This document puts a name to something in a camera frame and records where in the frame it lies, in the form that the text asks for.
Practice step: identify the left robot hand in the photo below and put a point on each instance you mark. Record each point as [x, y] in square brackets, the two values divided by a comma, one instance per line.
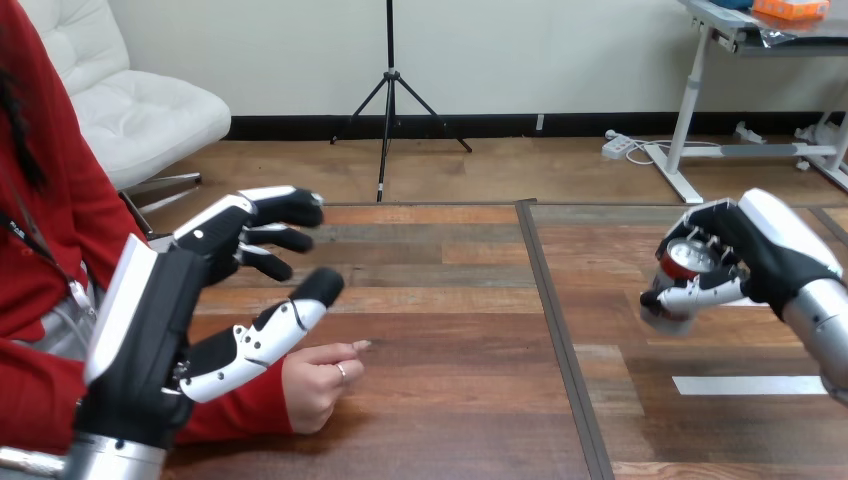
[149, 331]

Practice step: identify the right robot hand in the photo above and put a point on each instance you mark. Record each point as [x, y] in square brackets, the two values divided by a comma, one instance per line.
[768, 252]

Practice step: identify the person's hand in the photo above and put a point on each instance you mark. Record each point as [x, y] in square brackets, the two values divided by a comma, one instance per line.
[318, 387]

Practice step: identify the red and white drink can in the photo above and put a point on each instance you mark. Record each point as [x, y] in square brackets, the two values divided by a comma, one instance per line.
[682, 265]

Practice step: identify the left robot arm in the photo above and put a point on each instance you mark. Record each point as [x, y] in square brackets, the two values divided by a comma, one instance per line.
[99, 460]

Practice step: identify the person's forearm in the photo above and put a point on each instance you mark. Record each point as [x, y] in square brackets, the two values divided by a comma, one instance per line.
[40, 397]

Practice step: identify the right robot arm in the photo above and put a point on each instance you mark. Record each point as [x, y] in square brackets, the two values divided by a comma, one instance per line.
[818, 324]

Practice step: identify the person's body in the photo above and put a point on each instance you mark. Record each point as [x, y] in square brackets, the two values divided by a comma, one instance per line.
[46, 199]

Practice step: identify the white desk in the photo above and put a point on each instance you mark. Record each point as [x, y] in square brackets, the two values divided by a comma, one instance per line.
[748, 112]

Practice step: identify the white power strip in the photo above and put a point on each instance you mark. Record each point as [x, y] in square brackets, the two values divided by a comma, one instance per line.
[617, 144]

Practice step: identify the white cushioned chair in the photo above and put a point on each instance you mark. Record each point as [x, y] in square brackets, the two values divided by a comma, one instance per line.
[132, 106]

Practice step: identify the orange thing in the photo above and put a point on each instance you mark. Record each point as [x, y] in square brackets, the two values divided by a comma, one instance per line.
[792, 8]

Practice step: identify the black tripod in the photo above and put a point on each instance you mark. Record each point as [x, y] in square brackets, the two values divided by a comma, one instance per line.
[391, 99]

